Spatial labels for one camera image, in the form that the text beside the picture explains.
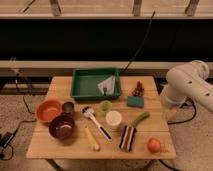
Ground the green pepper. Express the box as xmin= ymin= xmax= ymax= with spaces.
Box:
xmin=132 ymin=112 xmax=150 ymax=128

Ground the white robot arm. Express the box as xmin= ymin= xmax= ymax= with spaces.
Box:
xmin=160 ymin=60 xmax=213 ymax=121

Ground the purple bowl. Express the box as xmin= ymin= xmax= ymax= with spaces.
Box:
xmin=49 ymin=115 xmax=75 ymax=140

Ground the orange bowl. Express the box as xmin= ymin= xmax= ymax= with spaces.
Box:
xmin=36 ymin=99 xmax=62 ymax=123

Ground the orange fruit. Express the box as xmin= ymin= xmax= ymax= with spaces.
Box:
xmin=147 ymin=138 xmax=161 ymax=153

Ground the brown grape bunch toy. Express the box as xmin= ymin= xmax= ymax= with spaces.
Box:
xmin=132 ymin=81 xmax=144 ymax=97

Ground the teal sponge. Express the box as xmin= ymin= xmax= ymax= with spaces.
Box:
xmin=127 ymin=96 xmax=144 ymax=108

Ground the white cup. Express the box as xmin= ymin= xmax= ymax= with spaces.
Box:
xmin=105 ymin=111 xmax=122 ymax=129

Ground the small green cup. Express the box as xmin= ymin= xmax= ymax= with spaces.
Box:
xmin=100 ymin=100 xmax=112 ymax=115

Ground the white folded cloth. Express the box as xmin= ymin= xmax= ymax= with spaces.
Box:
xmin=98 ymin=76 xmax=115 ymax=96

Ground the yellow banana toy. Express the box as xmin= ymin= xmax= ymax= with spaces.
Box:
xmin=85 ymin=127 xmax=100 ymax=151

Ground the green plastic tray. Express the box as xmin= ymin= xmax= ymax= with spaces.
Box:
xmin=70 ymin=68 xmax=121 ymax=101

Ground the small metal cup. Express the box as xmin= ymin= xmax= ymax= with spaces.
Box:
xmin=62 ymin=102 xmax=75 ymax=115

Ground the black cable by arm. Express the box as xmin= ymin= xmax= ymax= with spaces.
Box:
xmin=167 ymin=98 xmax=198 ymax=126

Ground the black cable to tray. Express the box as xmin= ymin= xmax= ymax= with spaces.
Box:
xmin=119 ymin=10 xmax=157 ymax=75

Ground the black floor cable left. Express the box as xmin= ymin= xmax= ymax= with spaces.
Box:
xmin=0 ymin=71 xmax=38 ymax=160

